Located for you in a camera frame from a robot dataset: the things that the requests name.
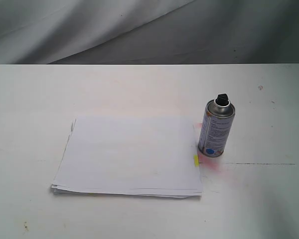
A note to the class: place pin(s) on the spray paint can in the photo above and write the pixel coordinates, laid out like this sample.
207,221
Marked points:
216,125

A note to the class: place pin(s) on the white paper stack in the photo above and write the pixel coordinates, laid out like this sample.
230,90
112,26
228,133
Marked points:
153,156

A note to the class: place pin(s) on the grey backdrop cloth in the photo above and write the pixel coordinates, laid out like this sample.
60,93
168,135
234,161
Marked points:
149,31

